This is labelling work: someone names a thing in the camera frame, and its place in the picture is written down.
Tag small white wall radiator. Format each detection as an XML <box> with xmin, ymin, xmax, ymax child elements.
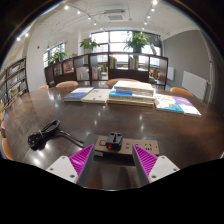
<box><xmin>166</xmin><ymin>66</ymin><xmax>176</xmax><ymax>82</ymax></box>

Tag tall dark bookshelf unit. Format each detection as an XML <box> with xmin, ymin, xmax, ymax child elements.
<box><xmin>0</xmin><ymin>57</ymin><xmax>29</xmax><ymax>114</ymax></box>

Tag blue and white book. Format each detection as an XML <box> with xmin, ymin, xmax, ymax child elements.
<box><xmin>108</xmin><ymin>90</ymin><xmax>156</xmax><ymax>103</ymax></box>

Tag low dark shelf unit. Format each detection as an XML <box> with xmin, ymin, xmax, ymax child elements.
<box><xmin>44</xmin><ymin>52</ymin><xmax>169</xmax><ymax>89</ymax></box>

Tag white illustrated book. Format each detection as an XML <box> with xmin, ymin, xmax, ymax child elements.
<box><xmin>153</xmin><ymin>93</ymin><xmax>184</xmax><ymax>114</ymax></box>

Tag ceiling lights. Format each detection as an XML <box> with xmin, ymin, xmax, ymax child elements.
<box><xmin>16</xmin><ymin>0</ymin><xmax>159</xmax><ymax>43</ymax></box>

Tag black charger block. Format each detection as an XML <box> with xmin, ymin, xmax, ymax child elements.
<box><xmin>105</xmin><ymin>131</ymin><xmax>124</xmax><ymax>152</ymax></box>

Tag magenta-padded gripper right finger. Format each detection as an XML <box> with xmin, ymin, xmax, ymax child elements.
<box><xmin>131</xmin><ymin>144</ymin><xmax>181</xmax><ymax>187</ymax></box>

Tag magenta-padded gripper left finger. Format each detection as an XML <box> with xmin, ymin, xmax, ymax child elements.
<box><xmin>45</xmin><ymin>143</ymin><xmax>96</xmax><ymax>188</ymax></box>

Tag ceiling air conditioner unit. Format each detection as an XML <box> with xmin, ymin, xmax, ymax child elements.
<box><xmin>103</xmin><ymin>9</ymin><xmax>127</xmax><ymax>23</ymax></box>

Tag purple and white book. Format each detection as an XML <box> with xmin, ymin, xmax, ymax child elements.
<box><xmin>172</xmin><ymin>95</ymin><xmax>203</xmax><ymax>118</ymax></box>

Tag beige thick book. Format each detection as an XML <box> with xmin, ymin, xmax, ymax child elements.
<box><xmin>106</xmin><ymin>98</ymin><xmax>155</xmax><ymax>108</ymax></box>

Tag white thin book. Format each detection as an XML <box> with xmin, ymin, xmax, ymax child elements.
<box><xmin>81</xmin><ymin>88</ymin><xmax>113</xmax><ymax>104</ymax></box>

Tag blue thin book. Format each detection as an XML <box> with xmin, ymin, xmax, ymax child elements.
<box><xmin>63</xmin><ymin>86</ymin><xmax>95</xmax><ymax>102</ymax></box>

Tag large potted green plant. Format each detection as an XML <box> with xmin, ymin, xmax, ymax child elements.
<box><xmin>123</xmin><ymin>32</ymin><xmax>151</xmax><ymax>54</ymax></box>

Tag black bundled power cable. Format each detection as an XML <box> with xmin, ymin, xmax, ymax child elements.
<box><xmin>27</xmin><ymin>119</ymin><xmax>86</xmax><ymax>151</ymax></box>

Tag black power strip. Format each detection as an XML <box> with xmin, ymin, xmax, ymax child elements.
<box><xmin>83</xmin><ymin>133</ymin><xmax>161</xmax><ymax>158</ymax></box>

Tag large white wall radiator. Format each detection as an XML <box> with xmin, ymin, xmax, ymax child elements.
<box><xmin>181</xmin><ymin>70</ymin><xmax>208</xmax><ymax>101</ymax></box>

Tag large white book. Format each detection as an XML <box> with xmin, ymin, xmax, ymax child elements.
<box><xmin>113</xmin><ymin>80</ymin><xmax>155</xmax><ymax>98</ymax></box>

